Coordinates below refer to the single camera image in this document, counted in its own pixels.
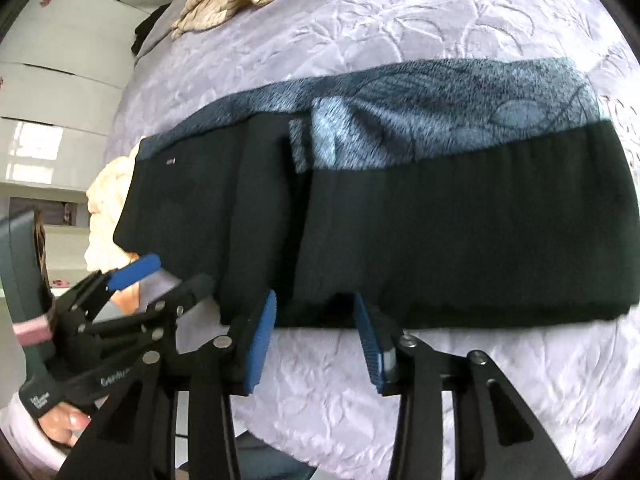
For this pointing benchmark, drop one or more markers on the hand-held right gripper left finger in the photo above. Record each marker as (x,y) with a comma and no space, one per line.
(260,345)

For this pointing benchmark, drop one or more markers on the lavender embossed bed cover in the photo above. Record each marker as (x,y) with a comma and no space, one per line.
(400,20)

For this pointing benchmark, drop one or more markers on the black garment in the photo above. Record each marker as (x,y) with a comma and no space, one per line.
(147,30)

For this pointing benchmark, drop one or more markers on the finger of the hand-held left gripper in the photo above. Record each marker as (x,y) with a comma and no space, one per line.
(134,271)
(192,290)

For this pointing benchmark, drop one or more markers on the person's left hand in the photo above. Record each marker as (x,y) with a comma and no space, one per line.
(65,422)

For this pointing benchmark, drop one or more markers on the black pants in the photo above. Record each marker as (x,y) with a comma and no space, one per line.
(450,240)

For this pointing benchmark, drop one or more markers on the dark green object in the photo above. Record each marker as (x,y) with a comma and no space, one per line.
(20,270)

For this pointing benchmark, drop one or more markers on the blue floral blanket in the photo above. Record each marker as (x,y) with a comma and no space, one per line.
(450,110)

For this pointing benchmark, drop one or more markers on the person's left forearm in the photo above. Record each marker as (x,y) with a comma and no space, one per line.
(25,440)

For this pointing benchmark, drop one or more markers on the peach orange cloth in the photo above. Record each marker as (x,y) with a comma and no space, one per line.
(102,210)

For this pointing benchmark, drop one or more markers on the white wardrobe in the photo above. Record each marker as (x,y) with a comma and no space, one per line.
(60,85)

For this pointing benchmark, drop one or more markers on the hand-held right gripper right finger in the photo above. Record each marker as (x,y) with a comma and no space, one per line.
(371,355)

